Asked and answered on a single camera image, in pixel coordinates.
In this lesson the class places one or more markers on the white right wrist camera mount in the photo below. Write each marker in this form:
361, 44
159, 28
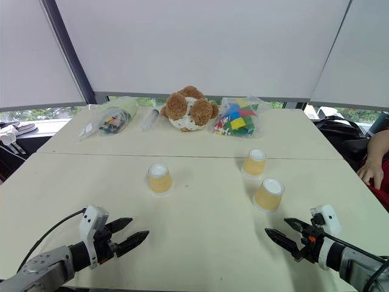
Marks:
329, 219

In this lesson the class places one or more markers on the dark window frame post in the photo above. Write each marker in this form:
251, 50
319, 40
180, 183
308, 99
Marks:
71, 57

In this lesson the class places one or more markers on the bystander's bare forearm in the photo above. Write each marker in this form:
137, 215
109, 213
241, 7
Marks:
380, 146

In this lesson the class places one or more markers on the black slippers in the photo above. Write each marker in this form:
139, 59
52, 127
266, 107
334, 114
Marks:
21, 127

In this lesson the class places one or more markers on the dark green bottle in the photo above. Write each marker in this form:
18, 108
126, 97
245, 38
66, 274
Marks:
379, 123

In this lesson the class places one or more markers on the bystander's bare hand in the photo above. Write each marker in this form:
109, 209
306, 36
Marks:
372, 171

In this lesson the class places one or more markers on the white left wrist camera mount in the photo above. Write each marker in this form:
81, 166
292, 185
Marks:
90, 218

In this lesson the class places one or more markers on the plastic bag with green cloth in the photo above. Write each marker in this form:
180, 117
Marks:
117, 117

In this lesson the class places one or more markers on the brown paper cup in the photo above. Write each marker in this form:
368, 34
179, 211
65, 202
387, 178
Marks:
254, 165
267, 197
160, 182

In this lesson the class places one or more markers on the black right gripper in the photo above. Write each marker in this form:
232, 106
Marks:
311, 243

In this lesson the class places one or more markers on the white crumpled cloth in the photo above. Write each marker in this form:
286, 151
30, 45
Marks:
7, 135

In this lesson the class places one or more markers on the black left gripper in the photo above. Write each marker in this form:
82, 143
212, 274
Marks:
104, 243

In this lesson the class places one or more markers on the brown teddy bear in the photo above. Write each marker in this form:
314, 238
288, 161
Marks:
179, 105

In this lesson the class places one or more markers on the black backpack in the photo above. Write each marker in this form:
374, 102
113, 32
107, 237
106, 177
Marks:
337, 130

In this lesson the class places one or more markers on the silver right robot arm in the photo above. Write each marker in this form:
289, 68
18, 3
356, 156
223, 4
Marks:
355, 264

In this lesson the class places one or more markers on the bag of coloured blocks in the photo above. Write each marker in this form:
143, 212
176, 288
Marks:
238, 118

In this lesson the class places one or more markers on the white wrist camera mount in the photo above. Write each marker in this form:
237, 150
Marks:
329, 219
90, 218

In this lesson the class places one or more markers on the bystander's red clothing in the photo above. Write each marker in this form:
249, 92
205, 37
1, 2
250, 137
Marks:
383, 194

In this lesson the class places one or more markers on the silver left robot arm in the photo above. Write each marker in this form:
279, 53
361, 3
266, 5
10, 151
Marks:
39, 267

